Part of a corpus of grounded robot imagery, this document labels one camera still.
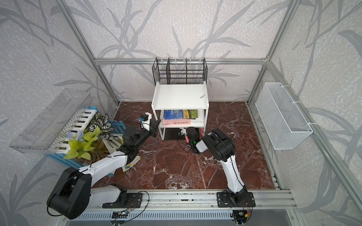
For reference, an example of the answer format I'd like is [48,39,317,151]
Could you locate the white two-tier bookshelf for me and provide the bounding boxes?
[151,82,209,132]

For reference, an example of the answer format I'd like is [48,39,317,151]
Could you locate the pink fluffy cloth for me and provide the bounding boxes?
[185,128,205,142]

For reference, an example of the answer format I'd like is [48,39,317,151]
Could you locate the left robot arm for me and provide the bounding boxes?
[47,119,161,219]

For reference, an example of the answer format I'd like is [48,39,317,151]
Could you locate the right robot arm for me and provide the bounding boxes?
[186,127,256,208]

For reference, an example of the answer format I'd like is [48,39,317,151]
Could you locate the pink book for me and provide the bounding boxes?
[162,119,191,126]

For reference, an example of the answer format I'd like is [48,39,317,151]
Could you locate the striped leaf plant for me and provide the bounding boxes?
[88,112,113,140]

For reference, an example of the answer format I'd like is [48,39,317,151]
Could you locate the blue white picket crate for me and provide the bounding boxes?
[47,106,126,168]

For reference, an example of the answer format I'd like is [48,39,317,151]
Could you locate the green artificial plant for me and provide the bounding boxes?
[63,126,101,161]

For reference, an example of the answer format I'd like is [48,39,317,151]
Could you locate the clear plastic bin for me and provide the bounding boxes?
[9,89,92,154]

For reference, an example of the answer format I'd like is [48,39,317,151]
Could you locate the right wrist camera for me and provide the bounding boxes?
[178,128,187,137]

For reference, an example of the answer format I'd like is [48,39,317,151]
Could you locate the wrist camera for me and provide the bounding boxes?
[178,128,187,137]
[140,112,152,131]

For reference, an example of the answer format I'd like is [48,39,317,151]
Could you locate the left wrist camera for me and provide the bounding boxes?
[140,112,152,131]

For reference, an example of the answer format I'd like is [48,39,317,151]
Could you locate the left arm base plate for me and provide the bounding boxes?
[102,193,143,209]

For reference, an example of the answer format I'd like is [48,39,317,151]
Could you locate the black wire organizer basket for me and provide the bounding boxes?
[152,58,208,85]

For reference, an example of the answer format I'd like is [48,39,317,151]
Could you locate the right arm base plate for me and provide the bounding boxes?
[216,191,256,208]

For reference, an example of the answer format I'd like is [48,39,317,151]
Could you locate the white wire mesh basket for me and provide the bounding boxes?
[255,82,313,150]

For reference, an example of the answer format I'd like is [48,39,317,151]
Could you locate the aluminium mounting rail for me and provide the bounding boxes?
[70,189,298,211]

